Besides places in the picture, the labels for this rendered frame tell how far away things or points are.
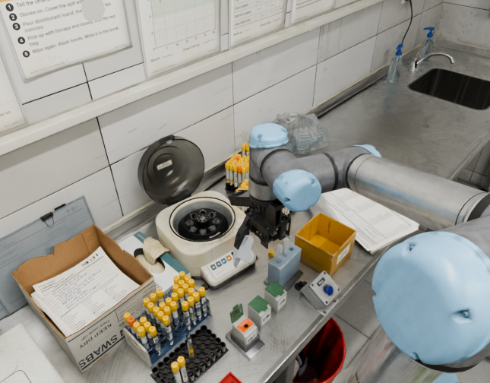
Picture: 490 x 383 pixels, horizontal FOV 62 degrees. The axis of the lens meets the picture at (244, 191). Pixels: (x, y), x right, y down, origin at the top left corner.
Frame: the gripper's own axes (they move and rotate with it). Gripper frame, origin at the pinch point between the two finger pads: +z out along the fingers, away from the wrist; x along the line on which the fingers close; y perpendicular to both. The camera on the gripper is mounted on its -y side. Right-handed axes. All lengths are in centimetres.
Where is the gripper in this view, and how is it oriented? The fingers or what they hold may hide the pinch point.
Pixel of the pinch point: (257, 251)
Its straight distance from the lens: 103.9
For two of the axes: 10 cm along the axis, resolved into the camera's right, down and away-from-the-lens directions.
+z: -0.1, 8.0, 6.0
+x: 7.7, -3.8, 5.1
